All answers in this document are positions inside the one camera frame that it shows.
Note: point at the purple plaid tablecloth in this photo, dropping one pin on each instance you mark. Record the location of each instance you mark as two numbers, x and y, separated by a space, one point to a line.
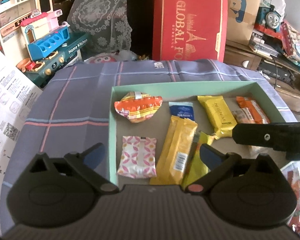
72 112

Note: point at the mint green cardboard box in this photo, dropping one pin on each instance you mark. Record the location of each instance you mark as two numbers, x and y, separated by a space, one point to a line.
157 126

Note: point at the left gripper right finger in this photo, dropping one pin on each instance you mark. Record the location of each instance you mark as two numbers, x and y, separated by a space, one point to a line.
220 166

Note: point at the brown cardboard box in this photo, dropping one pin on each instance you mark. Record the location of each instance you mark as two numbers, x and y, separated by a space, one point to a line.
241 19

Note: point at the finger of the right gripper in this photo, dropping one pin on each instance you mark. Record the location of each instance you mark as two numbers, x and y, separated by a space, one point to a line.
284 137

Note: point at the grey lace cloth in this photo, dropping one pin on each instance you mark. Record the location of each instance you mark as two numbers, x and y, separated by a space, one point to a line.
105 21

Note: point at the red plush toy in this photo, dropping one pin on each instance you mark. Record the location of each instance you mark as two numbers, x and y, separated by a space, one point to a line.
102 58

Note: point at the white printed instruction sheet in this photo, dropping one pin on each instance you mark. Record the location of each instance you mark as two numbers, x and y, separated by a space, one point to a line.
17 96

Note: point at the yellow green snack bar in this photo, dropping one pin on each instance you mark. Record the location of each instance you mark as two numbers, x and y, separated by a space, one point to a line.
195 167

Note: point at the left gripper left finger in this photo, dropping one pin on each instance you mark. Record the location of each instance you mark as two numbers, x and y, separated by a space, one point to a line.
84 164

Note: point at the pink patterned snack pack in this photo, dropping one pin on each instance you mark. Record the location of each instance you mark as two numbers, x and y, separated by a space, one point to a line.
137 157

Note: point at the blue toy train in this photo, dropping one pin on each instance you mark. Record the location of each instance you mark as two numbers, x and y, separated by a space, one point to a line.
268 22

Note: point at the yellow wafer snack pack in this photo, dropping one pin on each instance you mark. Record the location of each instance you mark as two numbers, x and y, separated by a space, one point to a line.
219 114

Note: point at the red gift box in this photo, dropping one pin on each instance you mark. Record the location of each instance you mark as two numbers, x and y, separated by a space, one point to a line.
188 30

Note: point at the orange puffy snack bag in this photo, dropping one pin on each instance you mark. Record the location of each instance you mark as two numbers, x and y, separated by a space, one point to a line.
137 106

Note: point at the wooden tv cabinet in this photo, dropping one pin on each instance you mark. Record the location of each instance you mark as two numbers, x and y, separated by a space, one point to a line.
277 68

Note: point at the toy kitchen playset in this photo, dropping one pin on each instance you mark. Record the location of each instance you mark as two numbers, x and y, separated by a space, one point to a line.
33 37

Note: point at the blue white cracker pack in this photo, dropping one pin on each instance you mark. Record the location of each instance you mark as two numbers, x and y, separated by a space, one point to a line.
182 109

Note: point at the long yellow snack bar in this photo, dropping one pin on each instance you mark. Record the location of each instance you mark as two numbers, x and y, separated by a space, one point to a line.
172 162

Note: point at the orange white snack pack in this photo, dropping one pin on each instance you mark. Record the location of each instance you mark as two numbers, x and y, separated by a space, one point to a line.
255 111

